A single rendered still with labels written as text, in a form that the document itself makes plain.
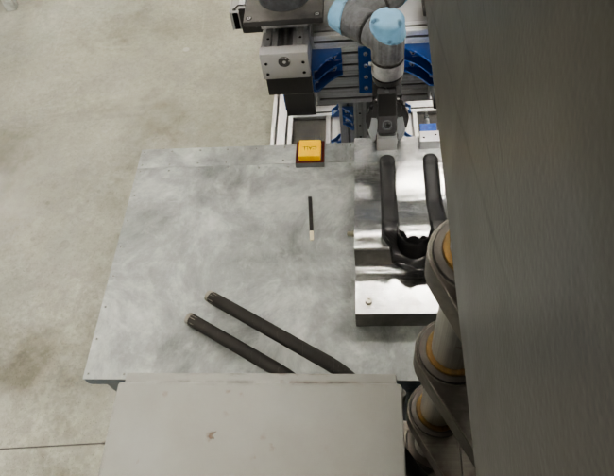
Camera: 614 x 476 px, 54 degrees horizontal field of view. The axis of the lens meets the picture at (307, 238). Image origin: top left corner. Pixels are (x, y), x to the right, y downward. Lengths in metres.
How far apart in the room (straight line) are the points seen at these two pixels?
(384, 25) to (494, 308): 1.17
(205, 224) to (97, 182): 1.41
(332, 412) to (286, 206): 1.03
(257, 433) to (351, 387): 0.10
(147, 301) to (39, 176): 1.69
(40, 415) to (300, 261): 1.31
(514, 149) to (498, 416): 0.09
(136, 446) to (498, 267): 0.51
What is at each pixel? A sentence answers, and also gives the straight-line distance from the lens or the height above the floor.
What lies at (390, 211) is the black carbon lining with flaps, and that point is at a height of 0.89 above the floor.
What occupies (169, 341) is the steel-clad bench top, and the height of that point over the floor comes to 0.80.
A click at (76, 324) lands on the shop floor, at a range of 2.57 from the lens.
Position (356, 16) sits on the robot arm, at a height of 1.23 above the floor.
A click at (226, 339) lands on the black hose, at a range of 1.37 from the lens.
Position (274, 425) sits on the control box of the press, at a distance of 0.63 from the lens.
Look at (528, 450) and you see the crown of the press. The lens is 0.17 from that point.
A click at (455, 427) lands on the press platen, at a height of 1.28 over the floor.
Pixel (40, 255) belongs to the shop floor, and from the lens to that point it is 2.83.
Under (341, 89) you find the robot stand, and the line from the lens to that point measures 1.97.
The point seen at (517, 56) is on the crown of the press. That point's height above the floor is 1.95.
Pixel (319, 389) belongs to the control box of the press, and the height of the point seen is 1.47.
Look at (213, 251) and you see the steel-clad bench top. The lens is 1.55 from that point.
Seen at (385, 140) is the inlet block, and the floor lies 0.92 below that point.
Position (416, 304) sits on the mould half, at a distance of 1.36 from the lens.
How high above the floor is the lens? 2.06
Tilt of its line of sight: 56 degrees down
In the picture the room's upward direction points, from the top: 10 degrees counter-clockwise
